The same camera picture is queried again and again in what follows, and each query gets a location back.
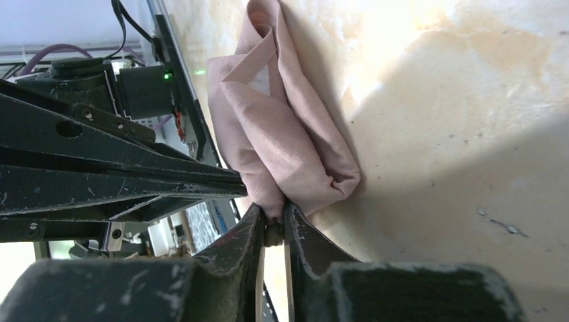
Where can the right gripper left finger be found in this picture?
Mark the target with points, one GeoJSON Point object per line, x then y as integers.
{"type": "Point", "coordinates": [226, 277]}

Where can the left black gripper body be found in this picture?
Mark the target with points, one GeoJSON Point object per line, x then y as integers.
{"type": "Point", "coordinates": [107, 234]}

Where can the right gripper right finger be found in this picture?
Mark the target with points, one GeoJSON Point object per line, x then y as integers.
{"type": "Point", "coordinates": [308, 256]}

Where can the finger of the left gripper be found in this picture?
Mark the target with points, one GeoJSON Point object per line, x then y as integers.
{"type": "Point", "coordinates": [54, 195]}
{"type": "Point", "coordinates": [33, 136]}

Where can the pink underwear cream waistband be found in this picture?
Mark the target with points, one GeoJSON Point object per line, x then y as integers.
{"type": "Point", "coordinates": [270, 124]}

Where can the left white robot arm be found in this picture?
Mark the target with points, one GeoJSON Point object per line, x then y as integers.
{"type": "Point", "coordinates": [135, 100]}

